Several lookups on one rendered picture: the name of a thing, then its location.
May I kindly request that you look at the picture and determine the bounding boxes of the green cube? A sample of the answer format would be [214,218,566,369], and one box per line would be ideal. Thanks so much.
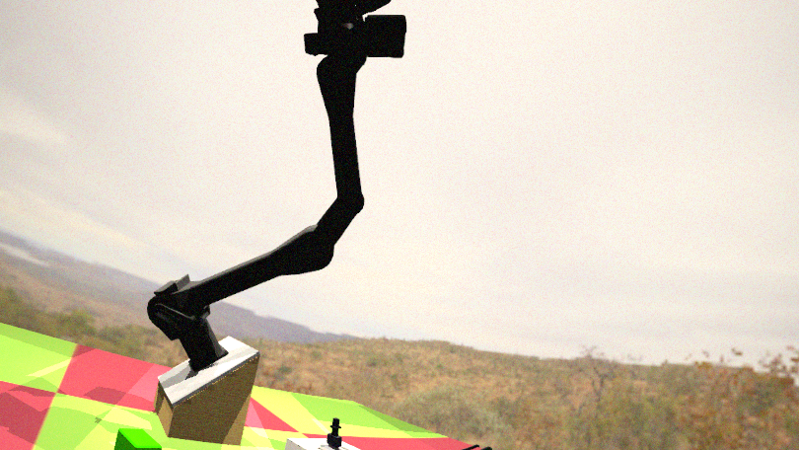
[113,428,162,450]

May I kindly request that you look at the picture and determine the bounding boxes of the white cube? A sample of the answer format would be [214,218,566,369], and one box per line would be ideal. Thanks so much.
[284,438,492,450]

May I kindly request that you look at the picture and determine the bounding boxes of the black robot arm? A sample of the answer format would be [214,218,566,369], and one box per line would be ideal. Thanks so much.
[147,0,406,373]

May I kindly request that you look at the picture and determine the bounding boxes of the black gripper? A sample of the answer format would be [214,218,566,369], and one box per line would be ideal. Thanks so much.
[314,0,361,32]

